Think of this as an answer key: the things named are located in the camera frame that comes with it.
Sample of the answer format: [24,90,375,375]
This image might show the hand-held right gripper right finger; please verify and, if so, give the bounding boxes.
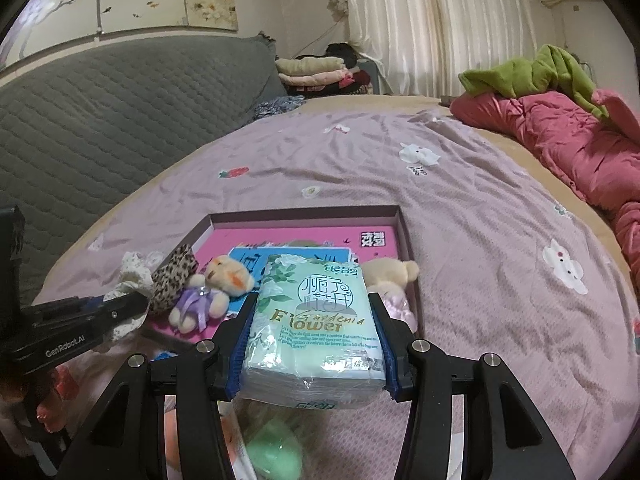
[369,292,576,480]

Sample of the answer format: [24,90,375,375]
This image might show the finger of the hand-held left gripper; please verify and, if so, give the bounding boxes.
[100,292,151,343]
[75,296,112,313]

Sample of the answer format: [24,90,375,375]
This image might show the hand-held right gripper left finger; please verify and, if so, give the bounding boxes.
[60,309,256,480]

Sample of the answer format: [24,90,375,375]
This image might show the cream lace cloth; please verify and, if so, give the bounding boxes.
[102,250,168,341]

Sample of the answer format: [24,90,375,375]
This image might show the leopard print scrunchie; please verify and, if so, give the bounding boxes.
[150,244,201,313]

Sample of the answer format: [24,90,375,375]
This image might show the floral print tissue packet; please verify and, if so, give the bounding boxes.
[241,254,388,411]

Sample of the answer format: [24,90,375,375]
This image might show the teddy bear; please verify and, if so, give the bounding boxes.
[167,255,255,333]
[361,257,421,333]

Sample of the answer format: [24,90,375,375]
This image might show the shallow purple cardboard box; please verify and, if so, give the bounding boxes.
[145,205,421,341]

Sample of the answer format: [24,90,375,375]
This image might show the green soft item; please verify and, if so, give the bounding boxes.
[245,417,306,480]

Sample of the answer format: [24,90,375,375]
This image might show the pink cloth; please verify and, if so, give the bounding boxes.
[46,365,77,436]

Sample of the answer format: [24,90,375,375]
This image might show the pink children's book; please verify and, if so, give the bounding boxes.
[147,227,401,336]

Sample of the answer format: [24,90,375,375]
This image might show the pink printed bedsheet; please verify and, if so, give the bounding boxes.
[32,95,640,480]

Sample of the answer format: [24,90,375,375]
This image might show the grey quilted headboard cover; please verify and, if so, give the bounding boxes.
[0,35,288,306]

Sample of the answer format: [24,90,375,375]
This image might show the dark floral cloth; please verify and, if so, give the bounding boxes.
[252,94,307,121]

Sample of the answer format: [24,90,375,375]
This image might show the pink quilt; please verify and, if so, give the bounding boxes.
[450,89,640,276]

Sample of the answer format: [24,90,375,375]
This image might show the stack of folded clothes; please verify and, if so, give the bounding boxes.
[275,42,373,98]

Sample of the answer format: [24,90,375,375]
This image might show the green fleece blanket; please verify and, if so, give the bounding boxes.
[458,44,611,121]

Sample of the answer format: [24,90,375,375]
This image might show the cream pleated curtain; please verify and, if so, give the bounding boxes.
[340,0,556,98]

